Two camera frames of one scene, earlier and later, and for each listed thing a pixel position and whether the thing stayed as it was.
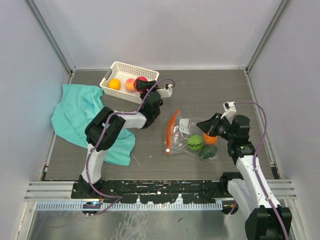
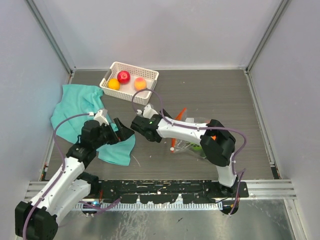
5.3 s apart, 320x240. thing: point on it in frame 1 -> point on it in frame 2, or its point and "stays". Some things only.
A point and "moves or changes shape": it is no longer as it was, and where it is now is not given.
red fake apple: [142, 78] -> [123, 77]
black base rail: [155, 192] stays
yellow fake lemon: [114, 83] stays
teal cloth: [75, 108] stays
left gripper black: [141, 84] -> [122, 133]
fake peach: [129, 85] moves or changes shape
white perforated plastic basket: [119, 79] stays
